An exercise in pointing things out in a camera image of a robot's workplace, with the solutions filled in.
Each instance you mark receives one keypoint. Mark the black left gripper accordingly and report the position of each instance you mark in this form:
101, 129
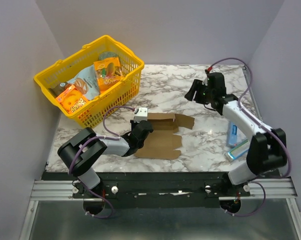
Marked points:
133, 124

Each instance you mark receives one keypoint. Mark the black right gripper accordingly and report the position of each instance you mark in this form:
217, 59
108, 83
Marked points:
199, 92

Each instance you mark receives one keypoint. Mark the brown cardboard box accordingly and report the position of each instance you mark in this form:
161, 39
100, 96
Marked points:
164, 143

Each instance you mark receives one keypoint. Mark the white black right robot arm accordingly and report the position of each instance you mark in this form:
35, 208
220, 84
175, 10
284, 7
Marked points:
267, 150

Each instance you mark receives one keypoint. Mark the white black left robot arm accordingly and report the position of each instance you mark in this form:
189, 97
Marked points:
82, 151

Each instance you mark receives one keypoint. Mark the light blue long box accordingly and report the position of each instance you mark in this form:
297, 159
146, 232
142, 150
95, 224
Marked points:
231, 139

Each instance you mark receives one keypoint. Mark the orange scrub daddy sponge box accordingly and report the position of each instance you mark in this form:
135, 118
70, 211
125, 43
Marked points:
71, 99

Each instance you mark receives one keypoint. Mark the yellow plastic shopping basket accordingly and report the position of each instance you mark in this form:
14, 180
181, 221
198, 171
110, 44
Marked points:
91, 114

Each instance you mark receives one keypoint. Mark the orange mango gummy bag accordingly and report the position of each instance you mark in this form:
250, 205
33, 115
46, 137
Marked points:
108, 73

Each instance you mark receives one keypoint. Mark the light blue cassava chips bag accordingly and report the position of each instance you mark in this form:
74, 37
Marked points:
85, 81

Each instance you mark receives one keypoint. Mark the small blue white packet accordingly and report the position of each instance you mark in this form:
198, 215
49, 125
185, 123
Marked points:
239, 150

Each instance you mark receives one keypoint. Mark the green netted melon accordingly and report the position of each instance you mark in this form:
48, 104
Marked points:
107, 54

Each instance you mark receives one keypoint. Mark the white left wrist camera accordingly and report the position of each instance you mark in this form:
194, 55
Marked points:
140, 114

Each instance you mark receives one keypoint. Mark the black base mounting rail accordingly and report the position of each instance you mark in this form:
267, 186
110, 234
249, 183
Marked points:
155, 190

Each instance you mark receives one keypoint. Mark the aluminium extrusion frame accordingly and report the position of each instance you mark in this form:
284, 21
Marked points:
269, 213

